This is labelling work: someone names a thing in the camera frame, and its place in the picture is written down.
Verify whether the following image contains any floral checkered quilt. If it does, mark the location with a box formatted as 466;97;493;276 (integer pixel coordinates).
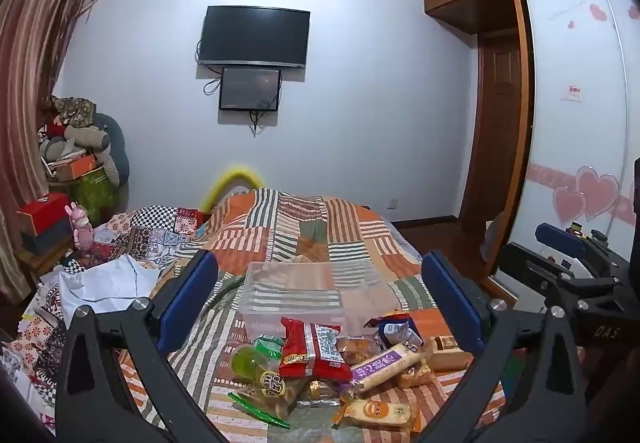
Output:
0;205;213;429

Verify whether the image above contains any blue snack packet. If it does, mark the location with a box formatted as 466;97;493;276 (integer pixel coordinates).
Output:
364;314;426;350

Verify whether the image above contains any small black wall monitor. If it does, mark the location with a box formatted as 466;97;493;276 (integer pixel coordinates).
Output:
219;67;281;113

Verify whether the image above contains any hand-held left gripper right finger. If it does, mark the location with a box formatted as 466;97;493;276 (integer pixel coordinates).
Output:
421;250;588;443

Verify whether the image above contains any white heart-print wardrobe door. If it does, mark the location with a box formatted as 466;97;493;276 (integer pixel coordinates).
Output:
515;0;640;276

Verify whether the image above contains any orange cardboard box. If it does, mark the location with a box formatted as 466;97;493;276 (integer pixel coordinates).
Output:
49;154;104;182

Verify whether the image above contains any white cloth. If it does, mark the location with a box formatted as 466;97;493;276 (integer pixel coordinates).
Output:
59;254;162;315

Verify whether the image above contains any red snack packet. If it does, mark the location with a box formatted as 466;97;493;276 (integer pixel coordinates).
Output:
279;317;354;383

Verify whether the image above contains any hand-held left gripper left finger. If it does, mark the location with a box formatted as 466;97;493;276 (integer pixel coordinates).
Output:
54;249;236;443

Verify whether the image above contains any pink rabbit toy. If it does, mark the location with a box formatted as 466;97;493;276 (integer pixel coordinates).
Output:
64;203;96;252

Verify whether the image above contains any green patterned bag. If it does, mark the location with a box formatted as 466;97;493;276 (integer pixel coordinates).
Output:
75;168;122;214

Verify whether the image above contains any striped patchwork blanket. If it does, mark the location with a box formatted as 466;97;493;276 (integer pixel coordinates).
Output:
115;188;506;443

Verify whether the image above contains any brown snack box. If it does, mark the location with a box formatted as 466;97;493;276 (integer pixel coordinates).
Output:
429;335;474;372

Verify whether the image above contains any clear yellow biscuit packet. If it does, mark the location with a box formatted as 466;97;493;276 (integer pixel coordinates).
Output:
332;398;419;434

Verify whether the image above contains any red box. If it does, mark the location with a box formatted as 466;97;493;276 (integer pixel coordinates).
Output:
17;193;71;230

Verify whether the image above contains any purple white long packet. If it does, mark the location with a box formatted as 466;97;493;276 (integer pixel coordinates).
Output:
350;343;426;398

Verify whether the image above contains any striped brown curtain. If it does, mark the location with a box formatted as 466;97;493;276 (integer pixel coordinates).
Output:
0;0;104;296

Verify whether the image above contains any grey blue bag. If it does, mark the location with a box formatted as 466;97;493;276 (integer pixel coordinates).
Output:
479;213;507;265

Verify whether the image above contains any black wall television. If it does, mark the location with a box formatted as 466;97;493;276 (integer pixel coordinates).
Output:
196;5;311;70

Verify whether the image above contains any clear plastic storage box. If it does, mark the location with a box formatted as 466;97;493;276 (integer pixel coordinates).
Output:
237;260;403;331

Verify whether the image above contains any grey plush toy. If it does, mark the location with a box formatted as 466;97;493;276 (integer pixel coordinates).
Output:
40;113;132;187

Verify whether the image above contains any yellow foam tube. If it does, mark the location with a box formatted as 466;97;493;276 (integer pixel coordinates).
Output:
202;166;267;214

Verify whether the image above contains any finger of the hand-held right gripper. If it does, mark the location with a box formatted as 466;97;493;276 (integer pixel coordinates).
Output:
535;222;588;255
497;242;621;314

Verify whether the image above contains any golden pastry packet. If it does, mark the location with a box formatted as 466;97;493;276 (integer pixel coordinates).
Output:
337;337;382;365

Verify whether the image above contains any dark patterned cloth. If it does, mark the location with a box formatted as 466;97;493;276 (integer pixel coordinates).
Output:
52;95;99;127

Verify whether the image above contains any clear packet round yellow label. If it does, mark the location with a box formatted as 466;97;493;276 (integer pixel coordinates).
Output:
240;369;312;418

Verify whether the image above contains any brown wooden door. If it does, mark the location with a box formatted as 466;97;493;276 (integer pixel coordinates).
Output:
459;30;525;235

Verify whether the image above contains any dark grey box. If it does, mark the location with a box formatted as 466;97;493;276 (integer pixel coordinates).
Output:
22;218;74;255

